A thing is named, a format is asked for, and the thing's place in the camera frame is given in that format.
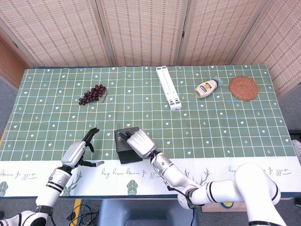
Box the tangled floor cables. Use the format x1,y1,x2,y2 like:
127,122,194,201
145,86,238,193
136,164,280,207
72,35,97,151
67,200,101,226

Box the green checked tablecloth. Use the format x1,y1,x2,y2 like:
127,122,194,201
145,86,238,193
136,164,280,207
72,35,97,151
0,65,297,197

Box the brown wooden door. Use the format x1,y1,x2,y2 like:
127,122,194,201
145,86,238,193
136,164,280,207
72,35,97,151
0,40,31,89

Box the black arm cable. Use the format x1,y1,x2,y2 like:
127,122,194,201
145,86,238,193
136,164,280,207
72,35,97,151
163,180,205,226
35,205,57,226

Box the cream mayonnaise squeeze bottle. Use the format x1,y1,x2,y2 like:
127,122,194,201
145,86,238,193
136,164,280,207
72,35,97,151
194,76,223,99

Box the woven bamboo folding screen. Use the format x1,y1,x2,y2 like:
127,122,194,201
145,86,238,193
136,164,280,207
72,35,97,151
0,0,301,95

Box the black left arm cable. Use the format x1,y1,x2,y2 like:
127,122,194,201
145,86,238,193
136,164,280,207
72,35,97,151
35,205,57,226

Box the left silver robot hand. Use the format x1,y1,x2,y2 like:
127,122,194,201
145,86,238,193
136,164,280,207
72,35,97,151
61,127,105,169

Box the dark red grape bunch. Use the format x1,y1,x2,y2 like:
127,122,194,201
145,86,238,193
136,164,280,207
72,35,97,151
78,84,108,106

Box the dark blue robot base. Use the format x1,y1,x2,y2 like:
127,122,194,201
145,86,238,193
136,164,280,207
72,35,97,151
97,199,199,226

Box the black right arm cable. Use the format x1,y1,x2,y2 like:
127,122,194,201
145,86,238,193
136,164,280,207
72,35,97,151
163,180,205,226

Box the white folding stand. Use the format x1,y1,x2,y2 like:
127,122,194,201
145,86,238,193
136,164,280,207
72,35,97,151
156,66,182,111

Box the round brown woven coaster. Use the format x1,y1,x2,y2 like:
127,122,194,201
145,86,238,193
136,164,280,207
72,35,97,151
229,76,260,102

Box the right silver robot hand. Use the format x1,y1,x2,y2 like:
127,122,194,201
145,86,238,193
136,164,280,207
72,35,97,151
119,129,158,160

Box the black folding box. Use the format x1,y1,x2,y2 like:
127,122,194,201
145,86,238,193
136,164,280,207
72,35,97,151
114,126,143,164

